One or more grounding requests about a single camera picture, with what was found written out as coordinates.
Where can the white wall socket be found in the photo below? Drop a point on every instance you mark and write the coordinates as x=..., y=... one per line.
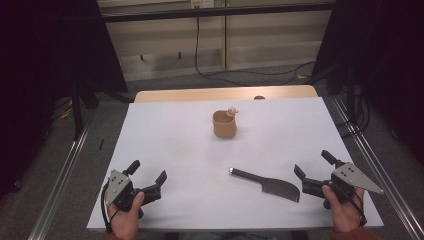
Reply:
x=202, y=3

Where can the person's right hand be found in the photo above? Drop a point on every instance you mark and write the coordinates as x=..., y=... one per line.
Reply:
x=343, y=213

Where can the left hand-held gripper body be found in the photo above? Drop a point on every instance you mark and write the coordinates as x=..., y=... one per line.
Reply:
x=120, y=191

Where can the black horizontal bar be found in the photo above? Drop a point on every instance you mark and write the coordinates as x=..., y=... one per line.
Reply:
x=216, y=12

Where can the light wooden table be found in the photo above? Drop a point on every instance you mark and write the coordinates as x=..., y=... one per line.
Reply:
x=200, y=94

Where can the dark grey comb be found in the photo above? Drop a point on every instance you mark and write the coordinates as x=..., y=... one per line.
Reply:
x=280, y=188

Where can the brown ceramic cup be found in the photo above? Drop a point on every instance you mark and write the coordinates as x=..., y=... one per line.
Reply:
x=224, y=125

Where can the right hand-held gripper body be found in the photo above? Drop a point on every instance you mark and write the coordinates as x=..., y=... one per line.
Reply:
x=350, y=180

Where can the person's left hand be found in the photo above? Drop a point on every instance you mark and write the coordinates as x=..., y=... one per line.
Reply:
x=126, y=221

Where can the metal floor rail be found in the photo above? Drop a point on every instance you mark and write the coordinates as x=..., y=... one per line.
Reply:
x=60, y=180
x=383, y=166

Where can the small black floor item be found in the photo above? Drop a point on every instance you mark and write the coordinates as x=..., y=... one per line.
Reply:
x=101, y=144

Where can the small yellow floor item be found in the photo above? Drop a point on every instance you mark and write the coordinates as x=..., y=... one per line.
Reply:
x=66, y=113

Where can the black metal stand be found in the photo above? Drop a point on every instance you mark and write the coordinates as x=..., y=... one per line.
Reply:
x=350, y=90
x=77, y=110

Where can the black curtain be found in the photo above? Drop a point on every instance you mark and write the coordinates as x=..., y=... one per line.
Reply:
x=40, y=66
x=390, y=60

